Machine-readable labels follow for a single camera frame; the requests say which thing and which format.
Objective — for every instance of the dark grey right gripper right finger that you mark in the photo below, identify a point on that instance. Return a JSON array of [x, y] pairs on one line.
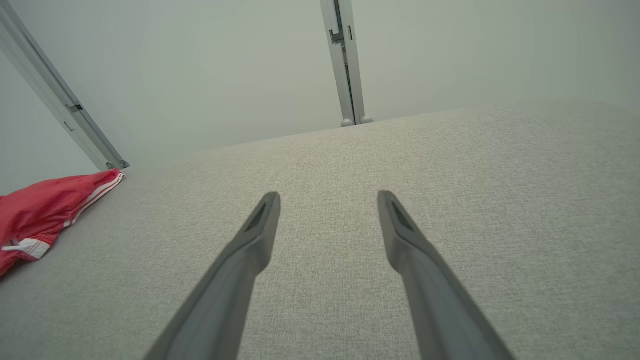
[[430, 290]]

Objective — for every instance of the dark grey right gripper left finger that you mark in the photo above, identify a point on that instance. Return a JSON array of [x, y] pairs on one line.
[[235, 280]]

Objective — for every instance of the red shorts with white stripe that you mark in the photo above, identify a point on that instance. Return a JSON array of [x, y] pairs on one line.
[[40, 210]]

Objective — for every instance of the grey double partition post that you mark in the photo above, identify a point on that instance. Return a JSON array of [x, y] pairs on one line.
[[356, 75]]

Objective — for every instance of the grey slanted partition post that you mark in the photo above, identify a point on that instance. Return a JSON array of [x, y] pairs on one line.
[[50, 85]]

